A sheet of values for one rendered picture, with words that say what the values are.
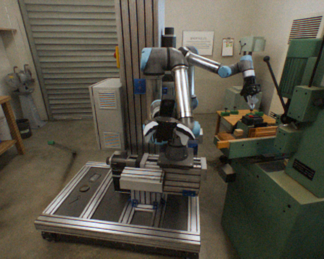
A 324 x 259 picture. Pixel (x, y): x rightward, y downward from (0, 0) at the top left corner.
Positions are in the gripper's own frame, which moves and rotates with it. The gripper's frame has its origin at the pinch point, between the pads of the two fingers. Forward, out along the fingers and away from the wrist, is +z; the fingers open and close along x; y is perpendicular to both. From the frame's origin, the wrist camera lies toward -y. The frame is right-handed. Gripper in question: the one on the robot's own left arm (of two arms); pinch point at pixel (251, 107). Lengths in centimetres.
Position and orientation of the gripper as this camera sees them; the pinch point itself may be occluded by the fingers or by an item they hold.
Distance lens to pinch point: 147.0
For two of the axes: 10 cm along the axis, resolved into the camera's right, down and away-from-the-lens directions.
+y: 1.8, -1.1, -9.8
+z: 1.1, 9.9, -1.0
